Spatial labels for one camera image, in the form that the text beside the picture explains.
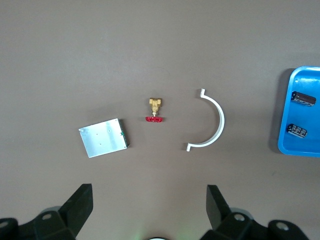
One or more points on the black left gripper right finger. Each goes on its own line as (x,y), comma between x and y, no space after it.
(217,212)

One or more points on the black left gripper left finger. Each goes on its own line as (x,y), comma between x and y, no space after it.
(75,212)

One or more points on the dark brown electrolytic capacitor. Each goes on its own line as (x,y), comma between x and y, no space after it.
(297,130)
(303,99)

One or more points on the blue plastic tray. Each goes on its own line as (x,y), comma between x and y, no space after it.
(310,120)

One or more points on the silver metal rectangular box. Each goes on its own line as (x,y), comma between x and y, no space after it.
(105,137)

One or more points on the white semicircular pipe clamp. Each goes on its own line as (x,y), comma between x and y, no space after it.
(221,120)

